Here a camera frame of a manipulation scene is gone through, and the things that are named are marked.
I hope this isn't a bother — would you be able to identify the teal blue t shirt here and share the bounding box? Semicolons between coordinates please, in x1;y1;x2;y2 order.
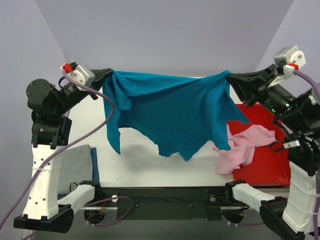
102;70;248;161

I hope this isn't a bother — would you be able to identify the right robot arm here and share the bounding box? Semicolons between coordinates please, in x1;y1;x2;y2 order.
223;63;320;240

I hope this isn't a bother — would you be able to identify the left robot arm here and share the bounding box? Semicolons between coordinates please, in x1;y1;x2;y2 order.
13;63;112;233

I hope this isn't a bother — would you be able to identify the pink t shirt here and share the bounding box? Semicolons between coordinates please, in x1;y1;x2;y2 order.
212;124;276;175

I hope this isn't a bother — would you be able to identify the red plastic bin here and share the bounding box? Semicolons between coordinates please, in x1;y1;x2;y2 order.
228;104;291;187

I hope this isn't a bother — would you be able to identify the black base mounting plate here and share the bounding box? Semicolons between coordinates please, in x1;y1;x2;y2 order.
72;186;255;222

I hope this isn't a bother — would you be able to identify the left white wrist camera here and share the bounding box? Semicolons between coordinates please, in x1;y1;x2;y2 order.
60;61;96;87

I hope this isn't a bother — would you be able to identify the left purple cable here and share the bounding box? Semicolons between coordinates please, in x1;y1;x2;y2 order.
0;69;135;240

